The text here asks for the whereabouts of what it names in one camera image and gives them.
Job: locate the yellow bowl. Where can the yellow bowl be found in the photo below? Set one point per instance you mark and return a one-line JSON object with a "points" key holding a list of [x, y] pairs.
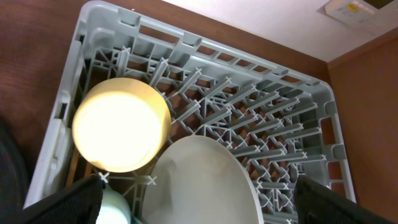
{"points": [[121, 124]]}

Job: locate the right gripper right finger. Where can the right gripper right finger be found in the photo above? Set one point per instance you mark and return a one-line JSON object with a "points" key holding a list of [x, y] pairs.
{"points": [[317, 204]]}

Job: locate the wooden chopstick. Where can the wooden chopstick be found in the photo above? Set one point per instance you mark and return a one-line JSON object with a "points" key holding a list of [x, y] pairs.
{"points": [[72, 168], [88, 170]]}

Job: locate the grey round plate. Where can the grey round plate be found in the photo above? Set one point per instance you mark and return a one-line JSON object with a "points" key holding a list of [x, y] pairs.
{"points": [[197, 180]]}

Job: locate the grey dishwasher rack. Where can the grey dishwasher rack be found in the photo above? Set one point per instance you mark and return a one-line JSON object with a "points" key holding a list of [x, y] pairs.
{"points": [[278, 122]]}

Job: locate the round black tray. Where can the round black tray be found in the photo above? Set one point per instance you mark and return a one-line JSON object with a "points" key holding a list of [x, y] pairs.
{"points": [[14, 176]]}

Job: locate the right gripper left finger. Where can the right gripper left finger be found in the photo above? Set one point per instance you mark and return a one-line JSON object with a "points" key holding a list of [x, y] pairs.
{"points": [[77, 204]]}

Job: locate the light blue plastic cup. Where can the light blue plastic cup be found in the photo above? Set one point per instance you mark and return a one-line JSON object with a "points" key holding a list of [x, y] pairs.
{"points": [[114, 208]]}

